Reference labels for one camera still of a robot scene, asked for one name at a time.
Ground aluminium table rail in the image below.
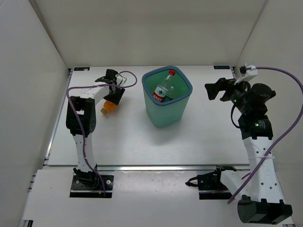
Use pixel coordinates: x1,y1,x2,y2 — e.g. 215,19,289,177
96,164,251,172

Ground right blue corner sticker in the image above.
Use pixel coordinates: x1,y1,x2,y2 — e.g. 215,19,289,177
214,65,230,70

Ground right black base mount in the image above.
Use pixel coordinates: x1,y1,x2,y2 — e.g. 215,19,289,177
185,166,237,200

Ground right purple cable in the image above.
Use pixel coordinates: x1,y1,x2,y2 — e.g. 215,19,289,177
227,66,303,204

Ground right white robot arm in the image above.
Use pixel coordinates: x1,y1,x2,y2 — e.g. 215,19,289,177
205,78,293,225

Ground green label clear bottle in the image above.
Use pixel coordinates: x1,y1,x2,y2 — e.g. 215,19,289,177
163,94,174,102

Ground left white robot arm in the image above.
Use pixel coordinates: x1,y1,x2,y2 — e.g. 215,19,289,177
66,69,126,193

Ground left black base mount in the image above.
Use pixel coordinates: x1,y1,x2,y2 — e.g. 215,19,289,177
70,172,114,198

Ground orange juice bottle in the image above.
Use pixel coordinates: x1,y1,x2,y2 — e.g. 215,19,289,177
100,101,117,115

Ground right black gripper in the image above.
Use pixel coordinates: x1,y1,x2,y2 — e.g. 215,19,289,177
205,76,251,114

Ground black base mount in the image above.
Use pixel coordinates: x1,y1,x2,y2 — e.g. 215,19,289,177
70,172,114,198
185,166,237,200

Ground green bin with blue rim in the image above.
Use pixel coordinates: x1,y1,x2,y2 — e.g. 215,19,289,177
142,66,193,128

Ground red label water bottle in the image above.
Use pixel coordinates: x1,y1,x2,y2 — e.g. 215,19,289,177
152,70,176,103

